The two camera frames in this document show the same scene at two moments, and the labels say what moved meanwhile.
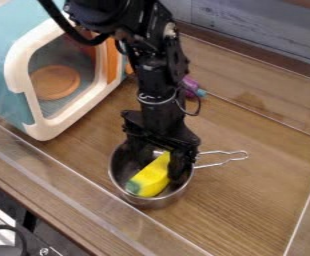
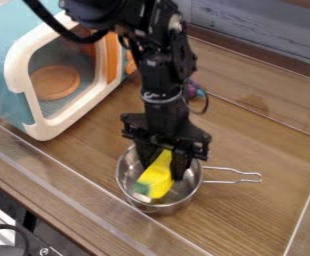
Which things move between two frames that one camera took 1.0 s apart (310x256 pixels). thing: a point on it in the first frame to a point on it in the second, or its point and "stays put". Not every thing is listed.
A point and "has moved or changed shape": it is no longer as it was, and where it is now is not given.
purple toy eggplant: [191, 87] stays put
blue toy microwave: [44, 75] stays put
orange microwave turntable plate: [53, 81] stays put
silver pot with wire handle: [122, 170] has moved or changed shape
